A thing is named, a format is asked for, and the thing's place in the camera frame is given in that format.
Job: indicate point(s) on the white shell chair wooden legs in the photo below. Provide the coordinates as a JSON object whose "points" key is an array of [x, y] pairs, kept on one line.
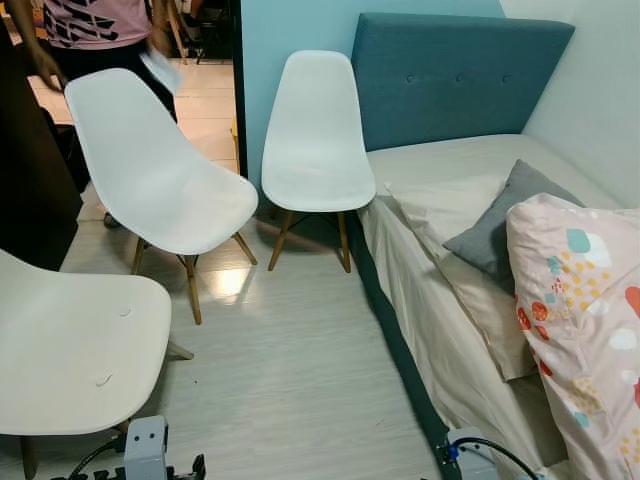
{"points": [[70, 350], [316, 140], [150, 170]]}

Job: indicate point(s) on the pink patterned pillow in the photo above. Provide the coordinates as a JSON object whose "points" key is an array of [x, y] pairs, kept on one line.
{"points": [[580, 320]]}

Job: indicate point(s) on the beige pillow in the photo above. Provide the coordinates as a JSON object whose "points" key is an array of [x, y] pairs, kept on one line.
{"points": [[480, 310]]}

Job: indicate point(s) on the grey square pillow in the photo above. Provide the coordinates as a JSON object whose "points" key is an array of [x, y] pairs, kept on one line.
{"points": [[495, 235]]}

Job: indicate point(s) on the dark blue bed base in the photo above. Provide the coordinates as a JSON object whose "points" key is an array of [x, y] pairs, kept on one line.
{"points": [[395, 340]]}

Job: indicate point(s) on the mattress with beige sheet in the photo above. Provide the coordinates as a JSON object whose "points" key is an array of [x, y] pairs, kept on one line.
{"points": [[440, 165]]}

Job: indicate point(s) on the person in pink shirt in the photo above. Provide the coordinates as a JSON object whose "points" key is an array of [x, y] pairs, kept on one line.
{"points": [[95, 22]]}

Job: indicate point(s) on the blue fabric headboard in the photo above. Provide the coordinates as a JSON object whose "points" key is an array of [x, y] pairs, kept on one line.
{"points": [[450, 80]]}

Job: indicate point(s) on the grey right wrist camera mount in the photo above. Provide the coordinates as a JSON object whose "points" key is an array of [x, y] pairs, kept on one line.
{"points": [[472, 462]]}

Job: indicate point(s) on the black door frame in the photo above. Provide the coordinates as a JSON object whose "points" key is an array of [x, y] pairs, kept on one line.
{"points": [[240, 90]]}

